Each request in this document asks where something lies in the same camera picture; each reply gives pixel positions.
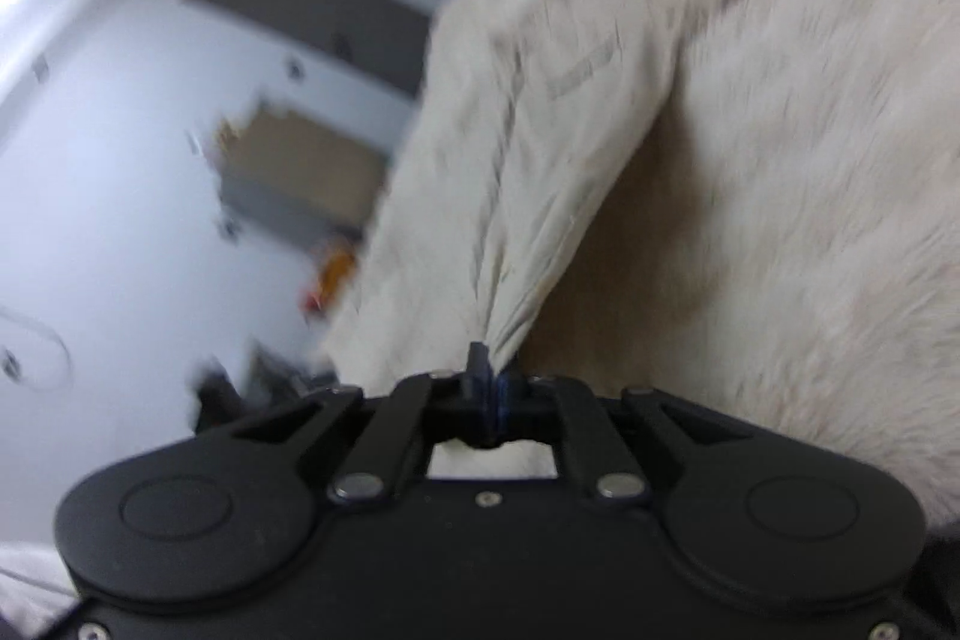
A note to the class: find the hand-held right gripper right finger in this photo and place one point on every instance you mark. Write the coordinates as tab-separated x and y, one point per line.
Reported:
510	396

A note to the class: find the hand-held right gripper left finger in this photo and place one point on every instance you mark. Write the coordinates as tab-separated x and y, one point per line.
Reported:
476	377

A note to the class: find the beige printed pajama shirt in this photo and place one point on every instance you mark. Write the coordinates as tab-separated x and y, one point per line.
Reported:
487	160

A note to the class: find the beige refrigerator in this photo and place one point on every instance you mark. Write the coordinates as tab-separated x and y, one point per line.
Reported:
315	168

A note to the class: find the cream fluffy blanket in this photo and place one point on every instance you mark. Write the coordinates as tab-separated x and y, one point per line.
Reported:
825	197

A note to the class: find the grey door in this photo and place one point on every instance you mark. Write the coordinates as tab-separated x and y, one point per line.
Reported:
315	10

